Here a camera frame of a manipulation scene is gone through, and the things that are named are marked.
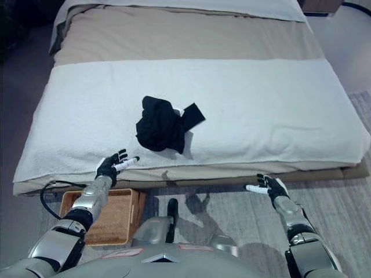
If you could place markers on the grey robot torso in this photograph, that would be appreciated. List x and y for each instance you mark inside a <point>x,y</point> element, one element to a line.
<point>162,262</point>

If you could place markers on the grey area rug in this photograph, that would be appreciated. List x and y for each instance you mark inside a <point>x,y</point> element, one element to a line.
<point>261,220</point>

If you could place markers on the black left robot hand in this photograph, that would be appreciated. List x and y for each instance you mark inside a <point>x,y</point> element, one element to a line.
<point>111,167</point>

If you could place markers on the beige upholstered bed frame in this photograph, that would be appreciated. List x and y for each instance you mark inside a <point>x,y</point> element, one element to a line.
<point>324,172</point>

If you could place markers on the beige duvet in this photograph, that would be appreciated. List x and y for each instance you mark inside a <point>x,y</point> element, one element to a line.
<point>179,32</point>

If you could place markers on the silver robot leg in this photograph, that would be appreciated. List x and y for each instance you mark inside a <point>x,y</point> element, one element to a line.
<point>162,226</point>
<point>224,241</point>

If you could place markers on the silver left robot leg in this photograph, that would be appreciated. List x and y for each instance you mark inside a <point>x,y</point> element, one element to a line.
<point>162,226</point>

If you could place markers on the white folded top sheet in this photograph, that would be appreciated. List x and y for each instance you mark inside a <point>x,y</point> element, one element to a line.
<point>203,5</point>

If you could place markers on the woven wicker basket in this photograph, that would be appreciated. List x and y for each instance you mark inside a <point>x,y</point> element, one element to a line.
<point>114,215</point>

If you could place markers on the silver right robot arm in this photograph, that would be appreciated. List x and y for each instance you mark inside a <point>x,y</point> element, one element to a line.
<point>304,240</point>

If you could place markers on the silver right robot leg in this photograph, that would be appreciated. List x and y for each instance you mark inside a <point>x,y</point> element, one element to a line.
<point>224,241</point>

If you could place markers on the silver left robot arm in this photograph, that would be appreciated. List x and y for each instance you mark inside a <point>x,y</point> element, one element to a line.
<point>69,223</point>

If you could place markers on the black crumpled garment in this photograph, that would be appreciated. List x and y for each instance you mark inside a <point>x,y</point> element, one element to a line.
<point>165,127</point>

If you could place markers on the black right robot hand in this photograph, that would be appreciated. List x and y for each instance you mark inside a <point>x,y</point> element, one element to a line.
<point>272,188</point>

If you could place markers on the white towel blanket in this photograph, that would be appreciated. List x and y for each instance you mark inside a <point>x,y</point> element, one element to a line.
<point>191,116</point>

